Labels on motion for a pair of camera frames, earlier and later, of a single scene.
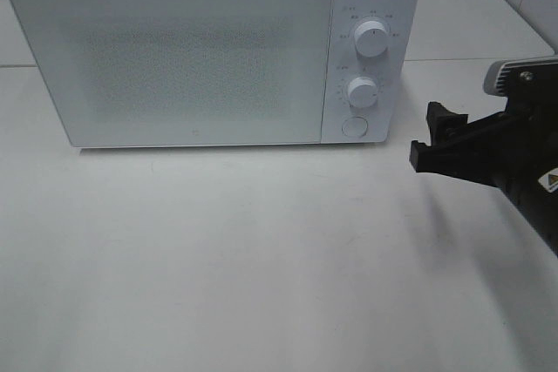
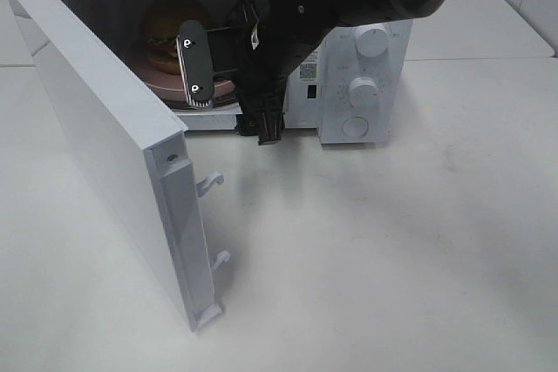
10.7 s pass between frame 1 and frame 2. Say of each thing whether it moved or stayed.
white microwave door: moved
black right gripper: moved
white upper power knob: stayed
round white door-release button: stayed
